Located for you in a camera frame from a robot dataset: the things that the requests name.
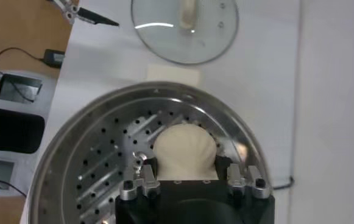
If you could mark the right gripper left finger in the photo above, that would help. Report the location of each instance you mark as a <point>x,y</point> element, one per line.
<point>149,182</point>

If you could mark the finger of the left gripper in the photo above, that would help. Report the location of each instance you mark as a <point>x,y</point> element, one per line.
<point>94,18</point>

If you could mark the cream electric cooking pot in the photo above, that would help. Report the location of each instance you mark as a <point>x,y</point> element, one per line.
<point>173,75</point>

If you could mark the steel perforated steamer basket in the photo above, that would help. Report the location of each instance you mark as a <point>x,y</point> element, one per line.
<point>73,146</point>

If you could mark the white steamed baozi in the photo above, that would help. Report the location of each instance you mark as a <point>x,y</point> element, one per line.
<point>186,152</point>

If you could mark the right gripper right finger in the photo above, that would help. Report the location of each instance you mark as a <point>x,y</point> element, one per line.
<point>234,182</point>

